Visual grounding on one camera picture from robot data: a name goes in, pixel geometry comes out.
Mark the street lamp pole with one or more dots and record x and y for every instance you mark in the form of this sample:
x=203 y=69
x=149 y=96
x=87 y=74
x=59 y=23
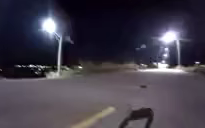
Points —
x=59 y=53
x=178 y=50

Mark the dark patch manhole cover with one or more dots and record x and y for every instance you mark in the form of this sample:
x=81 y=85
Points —
x=143 y=86

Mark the yellow painted line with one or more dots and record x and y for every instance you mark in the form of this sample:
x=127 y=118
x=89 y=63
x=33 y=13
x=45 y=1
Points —
x=95 y=117

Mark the robot's own part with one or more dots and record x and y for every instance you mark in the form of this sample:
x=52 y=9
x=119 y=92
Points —
x=140 y=114

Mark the grey asphalt road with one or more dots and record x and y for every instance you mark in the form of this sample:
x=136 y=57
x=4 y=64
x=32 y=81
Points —
x=163 y=100

